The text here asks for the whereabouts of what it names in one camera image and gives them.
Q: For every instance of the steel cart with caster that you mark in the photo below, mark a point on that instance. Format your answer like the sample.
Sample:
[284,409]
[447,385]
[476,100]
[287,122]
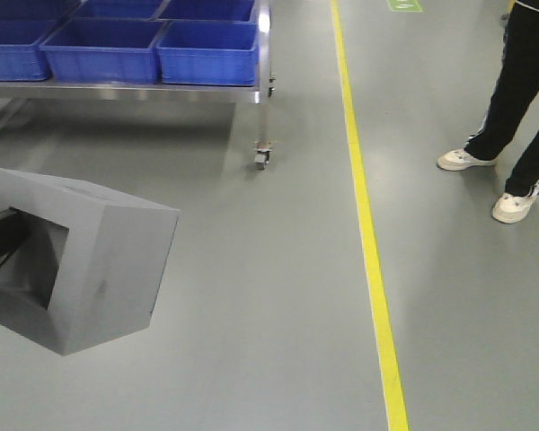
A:
[19,92]

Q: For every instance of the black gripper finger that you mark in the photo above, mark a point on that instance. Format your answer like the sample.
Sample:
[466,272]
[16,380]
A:
[13,233]

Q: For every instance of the blue bin on cart right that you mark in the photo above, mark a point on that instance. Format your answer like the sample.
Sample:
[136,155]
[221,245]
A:
[209,53]

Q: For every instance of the white sneaker right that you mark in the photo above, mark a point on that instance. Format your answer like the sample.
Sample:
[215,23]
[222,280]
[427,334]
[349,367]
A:
[510,209]

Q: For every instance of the blue bin on cart middle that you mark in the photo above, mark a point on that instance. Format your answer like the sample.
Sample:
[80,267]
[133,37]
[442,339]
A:
[104,51]

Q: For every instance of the white sneaker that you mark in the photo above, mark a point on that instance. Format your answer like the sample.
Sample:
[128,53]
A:
[510,209]
[459,160]

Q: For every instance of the gray foam base block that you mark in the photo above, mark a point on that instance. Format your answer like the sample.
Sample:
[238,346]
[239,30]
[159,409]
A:
[91,270]

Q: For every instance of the blue bin on cart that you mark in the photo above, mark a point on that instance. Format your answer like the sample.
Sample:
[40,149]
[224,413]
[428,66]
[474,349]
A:
[209,53]
[20,56]
[104,51]

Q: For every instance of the blue bin on cart left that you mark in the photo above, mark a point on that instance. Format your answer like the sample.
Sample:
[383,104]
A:
[20,56]

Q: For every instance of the person in black trousers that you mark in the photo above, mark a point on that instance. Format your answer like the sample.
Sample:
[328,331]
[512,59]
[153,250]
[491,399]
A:
[517,86]

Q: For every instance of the white sneaker left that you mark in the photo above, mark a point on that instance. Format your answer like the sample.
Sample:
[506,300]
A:
[459,160]

